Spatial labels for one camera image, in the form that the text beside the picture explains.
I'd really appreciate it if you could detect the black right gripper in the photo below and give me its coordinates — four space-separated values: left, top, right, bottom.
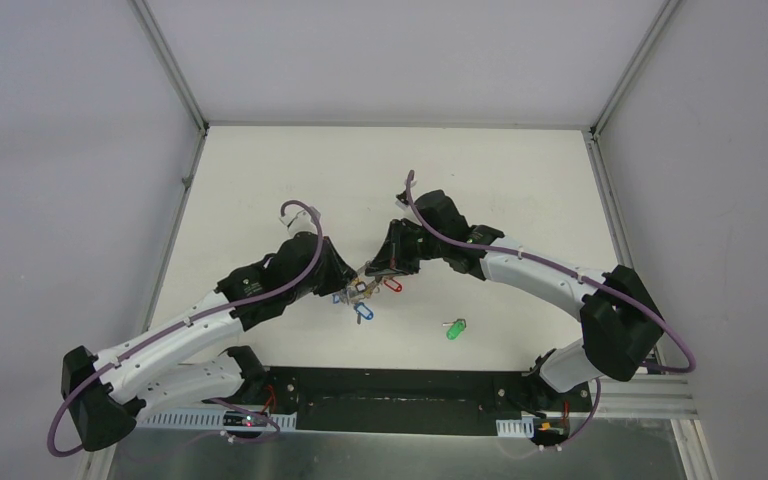
365 219 447 277

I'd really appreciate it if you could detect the metal key organiser ring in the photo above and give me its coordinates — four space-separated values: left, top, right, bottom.
330 268 404 326

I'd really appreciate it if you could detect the blue tagged key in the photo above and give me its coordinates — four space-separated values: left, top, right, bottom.
353 302 374 325

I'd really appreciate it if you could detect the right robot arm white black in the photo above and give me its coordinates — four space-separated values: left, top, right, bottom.
365 190 664 411

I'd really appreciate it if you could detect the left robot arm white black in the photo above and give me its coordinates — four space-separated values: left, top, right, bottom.
61 232 356 451

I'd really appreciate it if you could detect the red outlined key tag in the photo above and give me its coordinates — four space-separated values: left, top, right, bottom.
383 278 403 293

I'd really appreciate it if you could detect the green tagged key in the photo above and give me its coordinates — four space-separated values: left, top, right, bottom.
442 318 467 341

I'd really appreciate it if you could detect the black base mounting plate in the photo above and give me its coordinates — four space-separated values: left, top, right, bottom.
226 367 594 437

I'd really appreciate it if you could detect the left electronics board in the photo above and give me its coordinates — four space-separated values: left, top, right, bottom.
223 411 269 428

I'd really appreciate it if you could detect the electronics board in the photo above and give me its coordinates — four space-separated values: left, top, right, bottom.
223 411 269 428
532 417 571 448

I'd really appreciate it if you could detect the right electronics board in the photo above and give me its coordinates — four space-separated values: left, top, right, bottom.
532 417 571 448

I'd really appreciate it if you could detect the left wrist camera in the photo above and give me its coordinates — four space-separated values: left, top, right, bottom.
280 208 320 238

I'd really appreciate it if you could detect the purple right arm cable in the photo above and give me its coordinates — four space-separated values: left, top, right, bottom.
403 169 698 452

